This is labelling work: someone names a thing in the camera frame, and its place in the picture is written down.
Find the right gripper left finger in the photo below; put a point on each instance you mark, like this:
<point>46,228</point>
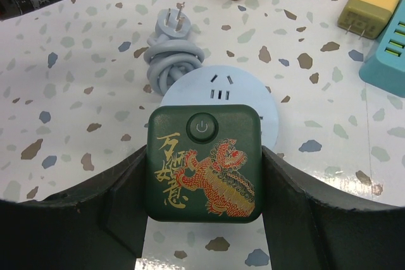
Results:
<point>97,224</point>

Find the yellow green plug adapter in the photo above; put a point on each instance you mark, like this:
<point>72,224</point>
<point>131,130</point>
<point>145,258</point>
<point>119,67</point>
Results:
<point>366,18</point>

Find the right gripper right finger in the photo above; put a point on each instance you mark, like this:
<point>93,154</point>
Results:
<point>312,225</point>

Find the dark green cube socket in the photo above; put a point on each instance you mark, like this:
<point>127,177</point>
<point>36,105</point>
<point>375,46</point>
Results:
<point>204,164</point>

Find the round light blue socket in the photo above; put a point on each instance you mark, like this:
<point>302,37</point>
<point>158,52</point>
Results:
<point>221,85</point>

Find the teal power strip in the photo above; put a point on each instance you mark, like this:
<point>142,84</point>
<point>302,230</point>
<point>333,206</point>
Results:
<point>384,65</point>

